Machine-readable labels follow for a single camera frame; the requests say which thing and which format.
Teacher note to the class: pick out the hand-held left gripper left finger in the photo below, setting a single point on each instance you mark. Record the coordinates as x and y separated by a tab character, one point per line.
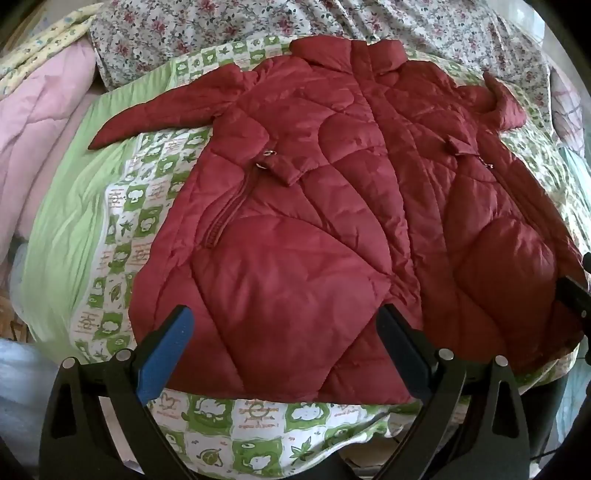
162	360

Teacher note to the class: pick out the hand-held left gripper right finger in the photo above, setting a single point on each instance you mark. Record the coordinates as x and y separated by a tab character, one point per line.
404	353

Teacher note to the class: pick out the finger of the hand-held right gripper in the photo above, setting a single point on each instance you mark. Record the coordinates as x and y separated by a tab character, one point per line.
577	297

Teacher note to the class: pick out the red quilted jacket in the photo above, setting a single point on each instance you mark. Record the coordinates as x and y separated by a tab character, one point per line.
323	221

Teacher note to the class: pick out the teal cloth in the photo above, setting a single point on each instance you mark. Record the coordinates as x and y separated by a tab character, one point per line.
577	173

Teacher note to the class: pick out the pale blue cloth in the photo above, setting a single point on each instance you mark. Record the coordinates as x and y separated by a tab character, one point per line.
25	392

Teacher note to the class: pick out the green printed blanket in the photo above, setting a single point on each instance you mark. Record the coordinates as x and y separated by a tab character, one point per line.
83	198

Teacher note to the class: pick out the pink patterned cloth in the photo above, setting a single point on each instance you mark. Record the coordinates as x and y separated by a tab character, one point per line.
570	106

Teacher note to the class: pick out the pink quilt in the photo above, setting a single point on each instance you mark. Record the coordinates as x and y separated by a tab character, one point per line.
32	138

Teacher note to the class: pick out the floral bed sheet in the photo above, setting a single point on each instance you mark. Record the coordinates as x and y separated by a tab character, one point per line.
194	32

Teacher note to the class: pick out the yellow floral cloth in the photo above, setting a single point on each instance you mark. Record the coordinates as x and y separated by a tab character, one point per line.
41	46

